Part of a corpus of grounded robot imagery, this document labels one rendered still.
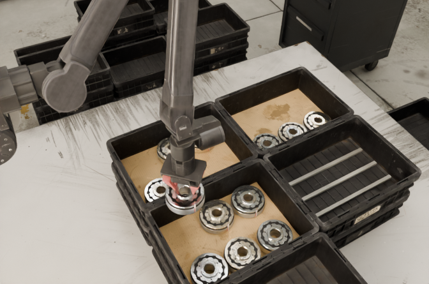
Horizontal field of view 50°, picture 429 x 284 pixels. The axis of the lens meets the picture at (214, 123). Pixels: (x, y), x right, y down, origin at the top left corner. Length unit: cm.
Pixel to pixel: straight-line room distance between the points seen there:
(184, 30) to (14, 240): 97
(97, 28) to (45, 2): 324
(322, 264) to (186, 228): 40
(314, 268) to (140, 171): 62
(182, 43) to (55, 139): 102
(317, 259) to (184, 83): 67
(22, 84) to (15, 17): 313
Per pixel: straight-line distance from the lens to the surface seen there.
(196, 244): 137
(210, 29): 274
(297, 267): 136
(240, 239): 135
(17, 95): 91
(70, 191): 170
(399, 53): 367
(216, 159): 156
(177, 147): 104
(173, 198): 120
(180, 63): 97
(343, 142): 168
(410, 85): 340
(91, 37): 91
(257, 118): 170
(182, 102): 99
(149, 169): 154
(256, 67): 213
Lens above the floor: 202
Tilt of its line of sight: 45 degrees down
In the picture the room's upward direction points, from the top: 1 degrees clockwise
